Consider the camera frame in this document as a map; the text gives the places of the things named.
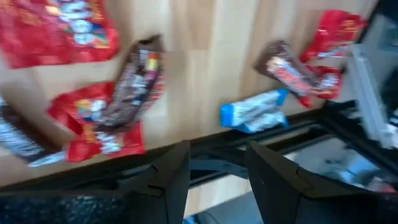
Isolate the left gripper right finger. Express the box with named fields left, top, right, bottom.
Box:
left=246, top=140, right=398, bottom=224

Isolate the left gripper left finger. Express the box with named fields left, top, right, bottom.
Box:
left=0, top=139, right=192, bottom=224

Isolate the red Skittles candy bag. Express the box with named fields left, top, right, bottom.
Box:
left=298, top=63, right=345, bottom=109
left=298, top=9, right=369, bottom=65
left=46, top=81, right=147, bottom=163
left=0, top=0, right=121, bottom=70

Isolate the white blue Hershey's bar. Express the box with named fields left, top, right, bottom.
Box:
left=220, top=89, right=290, bottom=128
left=239, top=111, right=290, bottom=134

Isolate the small dark chocolate bar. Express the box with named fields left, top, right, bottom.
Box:
left=0, top=96, right=68, bottom=169

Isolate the grey metal side table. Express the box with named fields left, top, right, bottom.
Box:
left=345, top=12, right=398, bottom=150

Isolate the black aluminium table frame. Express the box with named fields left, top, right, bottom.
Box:
left=0, top=99, right=398, bottom=194

